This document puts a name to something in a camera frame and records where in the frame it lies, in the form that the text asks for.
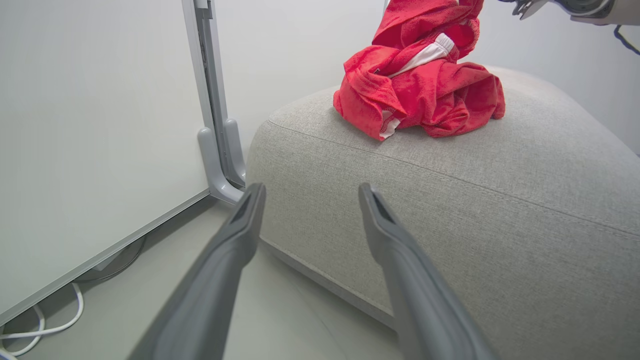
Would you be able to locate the white partition panel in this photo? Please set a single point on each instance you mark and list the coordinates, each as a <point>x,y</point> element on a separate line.
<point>95,140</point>

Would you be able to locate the grey partition post with feet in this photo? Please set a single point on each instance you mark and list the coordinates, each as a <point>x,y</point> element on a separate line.
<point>217,150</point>

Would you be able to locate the light grey fabric sofa seat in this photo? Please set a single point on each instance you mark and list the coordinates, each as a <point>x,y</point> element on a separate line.
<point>475,210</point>

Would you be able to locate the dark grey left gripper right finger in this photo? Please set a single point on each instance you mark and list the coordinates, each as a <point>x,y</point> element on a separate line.
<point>425,310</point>

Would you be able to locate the red garment with white band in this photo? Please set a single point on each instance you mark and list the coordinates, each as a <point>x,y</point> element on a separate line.
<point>430,95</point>

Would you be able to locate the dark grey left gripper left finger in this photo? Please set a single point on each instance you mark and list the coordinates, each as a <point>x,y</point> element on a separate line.
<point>205,295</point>

